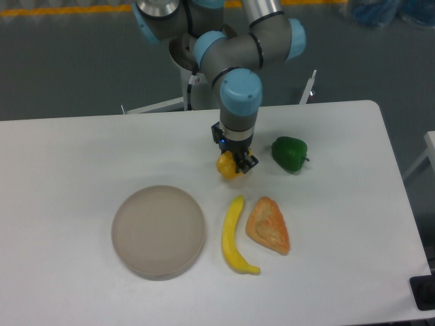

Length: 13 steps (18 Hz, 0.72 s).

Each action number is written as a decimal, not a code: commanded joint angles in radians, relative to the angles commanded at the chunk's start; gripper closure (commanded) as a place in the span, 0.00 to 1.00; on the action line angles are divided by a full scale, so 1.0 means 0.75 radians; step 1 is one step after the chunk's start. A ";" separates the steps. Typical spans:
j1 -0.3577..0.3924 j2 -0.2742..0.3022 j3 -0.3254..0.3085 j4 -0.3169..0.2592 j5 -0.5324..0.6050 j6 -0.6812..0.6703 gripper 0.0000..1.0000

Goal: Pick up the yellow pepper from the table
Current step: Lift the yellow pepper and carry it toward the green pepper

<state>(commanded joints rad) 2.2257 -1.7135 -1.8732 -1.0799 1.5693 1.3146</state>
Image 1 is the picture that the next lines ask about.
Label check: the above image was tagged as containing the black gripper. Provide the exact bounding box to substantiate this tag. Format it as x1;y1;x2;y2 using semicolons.
211;123;258;174

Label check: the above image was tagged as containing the yellow bell pepper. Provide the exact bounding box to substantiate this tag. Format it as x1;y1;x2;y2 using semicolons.
215;151;245;180

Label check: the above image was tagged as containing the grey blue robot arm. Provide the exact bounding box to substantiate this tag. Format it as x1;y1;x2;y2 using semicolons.
132;1;307;174

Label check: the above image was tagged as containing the green bell pepper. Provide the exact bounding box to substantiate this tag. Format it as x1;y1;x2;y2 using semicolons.
271;137;310;173

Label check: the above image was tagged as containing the orange pastry bread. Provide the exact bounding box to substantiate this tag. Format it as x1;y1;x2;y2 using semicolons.
245;196;290;255

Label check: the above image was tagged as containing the yellow banana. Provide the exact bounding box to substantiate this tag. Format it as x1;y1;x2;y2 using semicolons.
221;195;260;275

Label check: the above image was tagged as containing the beige round plate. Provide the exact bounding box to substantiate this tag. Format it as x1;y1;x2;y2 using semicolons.
111;185;206;280

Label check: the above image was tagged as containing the white furniture at right edge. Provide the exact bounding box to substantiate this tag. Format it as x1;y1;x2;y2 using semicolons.
402;131;435;187

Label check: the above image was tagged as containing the black clamp at table edge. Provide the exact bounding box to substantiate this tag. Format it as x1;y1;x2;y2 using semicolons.
409;274;435;311

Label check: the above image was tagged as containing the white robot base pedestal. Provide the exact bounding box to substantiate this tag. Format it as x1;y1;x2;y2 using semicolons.
120;24;239;115

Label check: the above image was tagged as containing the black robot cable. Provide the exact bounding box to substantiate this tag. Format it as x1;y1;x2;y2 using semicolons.
185;67;201;111

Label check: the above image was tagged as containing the white metal frame bar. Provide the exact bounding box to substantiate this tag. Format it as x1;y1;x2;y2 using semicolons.
299;69;317;105

